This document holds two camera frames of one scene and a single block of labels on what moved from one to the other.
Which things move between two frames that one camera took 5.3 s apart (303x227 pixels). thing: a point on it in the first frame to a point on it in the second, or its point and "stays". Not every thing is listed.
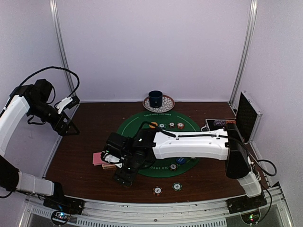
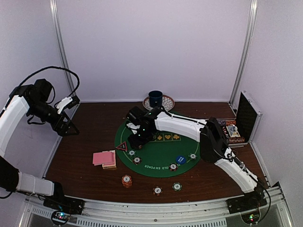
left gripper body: [39, 110] stays
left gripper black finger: [62, 128] stays
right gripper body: [121, 176] to [144, 136]
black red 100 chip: [173, 167] stays
